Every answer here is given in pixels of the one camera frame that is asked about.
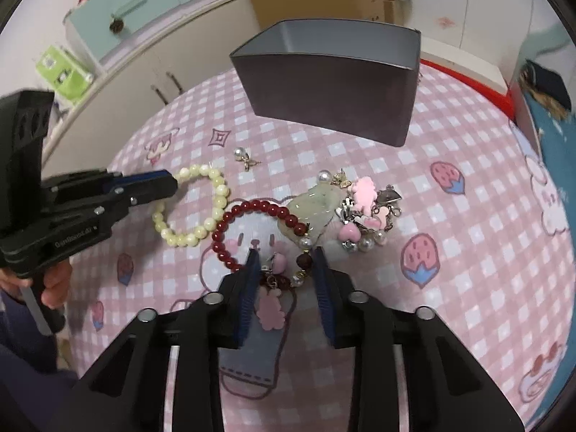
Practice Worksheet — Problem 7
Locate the pearl earring with gold bow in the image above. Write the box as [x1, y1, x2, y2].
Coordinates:
[317, 168, 352, 190]
[233, 146, 262, 172]

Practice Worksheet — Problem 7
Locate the red bead bracelet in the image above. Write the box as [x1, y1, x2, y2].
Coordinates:
[211, 199, 316, 330]

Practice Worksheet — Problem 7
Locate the green box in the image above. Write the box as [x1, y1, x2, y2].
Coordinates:
[35, 45, 96, 100]

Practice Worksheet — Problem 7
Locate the teal drawer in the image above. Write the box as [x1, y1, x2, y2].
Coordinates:
[67, 0, 156, 67]

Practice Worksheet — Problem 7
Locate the cream bead bracelet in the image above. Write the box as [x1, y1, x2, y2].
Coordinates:
[152, 165, 231, 248]

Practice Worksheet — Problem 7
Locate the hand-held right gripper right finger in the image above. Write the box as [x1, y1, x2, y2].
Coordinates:
[311, 247, 526, 432]

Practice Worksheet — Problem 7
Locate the person's left hand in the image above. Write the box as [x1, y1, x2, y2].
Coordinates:
[0, 261, 73, 321]

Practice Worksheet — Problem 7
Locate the pale green jade pendant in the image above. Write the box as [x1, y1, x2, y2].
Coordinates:
[276, 188, 343, 247]

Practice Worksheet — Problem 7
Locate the white cabinet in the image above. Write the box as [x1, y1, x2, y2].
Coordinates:
[40, 0, 264, 169]

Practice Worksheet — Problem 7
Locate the white bedside step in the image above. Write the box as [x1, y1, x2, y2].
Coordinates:
[418, 37, 511, 91]

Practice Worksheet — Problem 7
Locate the grey metal tin box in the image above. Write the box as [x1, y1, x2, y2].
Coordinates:
[229, 19, 422, 148]

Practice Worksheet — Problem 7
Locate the pile of small charms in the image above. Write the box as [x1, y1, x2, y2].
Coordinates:
[335, 175, 406, 255]

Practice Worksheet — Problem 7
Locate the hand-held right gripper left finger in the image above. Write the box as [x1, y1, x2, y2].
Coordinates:
[45, 248, 264, 432]

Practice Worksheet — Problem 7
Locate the small cardboard box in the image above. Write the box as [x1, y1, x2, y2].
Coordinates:
[382, 0, 406, 26]

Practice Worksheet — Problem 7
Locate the blue printed bedsheet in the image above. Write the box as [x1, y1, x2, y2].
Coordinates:
[522, 94, 576, 289]

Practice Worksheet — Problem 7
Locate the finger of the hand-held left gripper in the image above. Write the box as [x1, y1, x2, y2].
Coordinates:
[49, 175, 179, 235]
[40, 168, 175, 192]

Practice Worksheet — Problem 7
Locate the dark folded garment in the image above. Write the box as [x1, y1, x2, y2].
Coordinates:
[521, 60, 573, 112]

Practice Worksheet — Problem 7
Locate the pink checked cartoon blanket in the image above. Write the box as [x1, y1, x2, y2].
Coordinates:
[67, 59, 573, 432]

